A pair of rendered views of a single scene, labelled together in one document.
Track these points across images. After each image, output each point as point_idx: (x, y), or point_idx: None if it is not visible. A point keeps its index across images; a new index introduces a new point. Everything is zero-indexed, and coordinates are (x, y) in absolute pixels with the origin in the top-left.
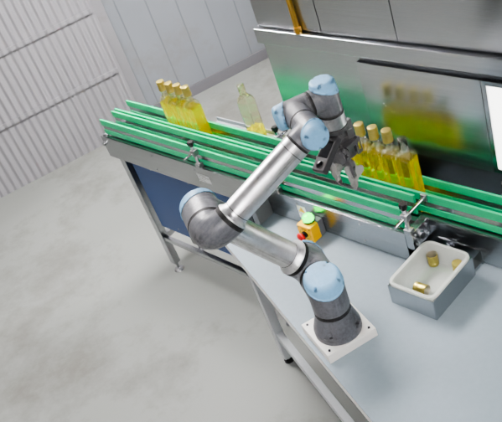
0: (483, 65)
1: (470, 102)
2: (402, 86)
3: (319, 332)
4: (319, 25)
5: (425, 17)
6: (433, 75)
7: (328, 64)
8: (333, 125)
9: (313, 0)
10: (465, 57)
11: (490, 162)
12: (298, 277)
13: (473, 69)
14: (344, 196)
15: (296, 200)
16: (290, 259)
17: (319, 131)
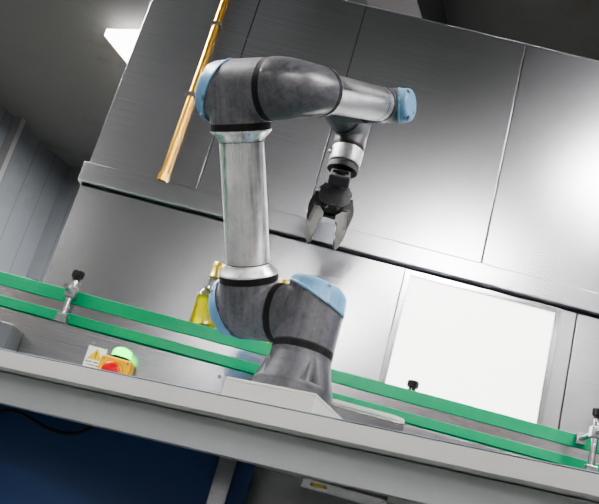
0: (414, 254)
1: (382, 292)
2: (295, 263)
3: (291, 369)
4: (198, 182)
5: (357, 199)
6: (347, 255)
7: (178, 230)
8: (358, 154)
9: (208, 153)
10: (395, 242)
11: (378, 373)
12: (263, 292)
13: (399, 257)
14: (207, 333)
15: (96, 336)
16: (267, 258)
17: (415, 100)
